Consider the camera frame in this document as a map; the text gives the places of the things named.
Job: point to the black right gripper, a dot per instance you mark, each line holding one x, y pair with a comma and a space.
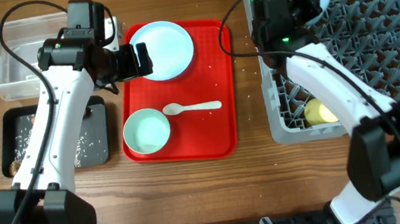
311, 7

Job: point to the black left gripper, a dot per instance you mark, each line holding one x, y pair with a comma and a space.
132, 67

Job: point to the large light blue plate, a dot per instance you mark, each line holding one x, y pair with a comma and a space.
170, 48

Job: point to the white plastic spoon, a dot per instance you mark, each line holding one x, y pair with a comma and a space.
177, 109

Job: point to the mint green bowl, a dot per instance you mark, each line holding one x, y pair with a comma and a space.
146, 131

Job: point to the white rice grains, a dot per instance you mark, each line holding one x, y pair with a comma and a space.
85, 145

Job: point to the yellow plastic cup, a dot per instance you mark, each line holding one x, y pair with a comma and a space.
316, 113

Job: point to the brown walnut food scrap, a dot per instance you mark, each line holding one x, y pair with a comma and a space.
14, 167

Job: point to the orange carrot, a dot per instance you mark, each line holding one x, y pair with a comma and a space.
86, 113

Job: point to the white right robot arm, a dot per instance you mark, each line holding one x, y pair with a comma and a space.
370, 118

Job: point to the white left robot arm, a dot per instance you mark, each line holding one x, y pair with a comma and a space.
70, 66

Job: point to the grey dishwasher rack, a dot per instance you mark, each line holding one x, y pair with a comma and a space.
377, 29

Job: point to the clear plastic waste bin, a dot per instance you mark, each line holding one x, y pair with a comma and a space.
24, 37

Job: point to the black waste tray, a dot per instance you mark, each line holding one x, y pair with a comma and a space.
96, 136

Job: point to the red plastic tray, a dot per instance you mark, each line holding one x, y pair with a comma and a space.
195, 135

